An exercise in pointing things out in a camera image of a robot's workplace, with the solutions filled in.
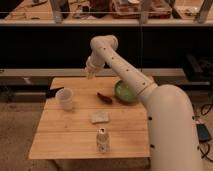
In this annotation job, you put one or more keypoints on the dark red pepper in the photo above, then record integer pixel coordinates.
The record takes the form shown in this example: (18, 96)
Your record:
(104, 98)

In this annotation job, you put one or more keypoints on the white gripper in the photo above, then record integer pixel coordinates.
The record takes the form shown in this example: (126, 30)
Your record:
(90, 69)

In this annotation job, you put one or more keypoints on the wooden folding table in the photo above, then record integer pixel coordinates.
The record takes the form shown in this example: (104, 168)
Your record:
(71, 135)

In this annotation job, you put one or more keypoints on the green bowl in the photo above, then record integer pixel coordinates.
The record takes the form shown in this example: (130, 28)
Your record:
(123, 93)

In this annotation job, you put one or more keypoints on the small clear bottle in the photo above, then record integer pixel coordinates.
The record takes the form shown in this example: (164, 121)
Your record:
(102, 140)

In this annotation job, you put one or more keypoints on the beige sponge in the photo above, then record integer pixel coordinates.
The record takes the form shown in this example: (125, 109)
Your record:
(99, 117)

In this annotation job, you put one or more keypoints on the clear plastic cup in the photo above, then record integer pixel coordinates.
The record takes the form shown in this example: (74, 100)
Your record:
(65, 98)

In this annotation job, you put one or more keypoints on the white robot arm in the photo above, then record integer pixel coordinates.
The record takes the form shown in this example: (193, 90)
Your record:
(173, 137)

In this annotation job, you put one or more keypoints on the black power adapter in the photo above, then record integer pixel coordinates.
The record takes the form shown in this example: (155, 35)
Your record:
(203, 133)

